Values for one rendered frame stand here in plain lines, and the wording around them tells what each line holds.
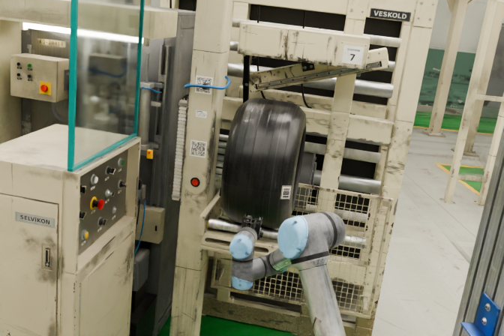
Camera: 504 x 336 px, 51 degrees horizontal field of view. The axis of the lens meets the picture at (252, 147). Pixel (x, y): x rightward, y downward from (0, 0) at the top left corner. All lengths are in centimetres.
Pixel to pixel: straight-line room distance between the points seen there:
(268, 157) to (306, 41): 63
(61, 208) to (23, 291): 37
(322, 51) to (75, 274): 142
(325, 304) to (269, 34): 137
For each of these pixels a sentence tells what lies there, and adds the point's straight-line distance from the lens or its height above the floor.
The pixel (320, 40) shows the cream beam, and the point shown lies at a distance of 246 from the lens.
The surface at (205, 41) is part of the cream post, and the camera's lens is 228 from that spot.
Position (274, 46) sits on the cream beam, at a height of 169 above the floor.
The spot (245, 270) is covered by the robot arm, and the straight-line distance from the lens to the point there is 185.
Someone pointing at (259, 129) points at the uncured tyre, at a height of 138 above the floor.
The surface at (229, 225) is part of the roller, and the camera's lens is 236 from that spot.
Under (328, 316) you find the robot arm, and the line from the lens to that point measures 154.
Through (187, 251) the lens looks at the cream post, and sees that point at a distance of 255.
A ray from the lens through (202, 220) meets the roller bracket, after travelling 234.
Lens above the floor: 187
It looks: 15 degrees down
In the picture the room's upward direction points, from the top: 7 degrees clockwise
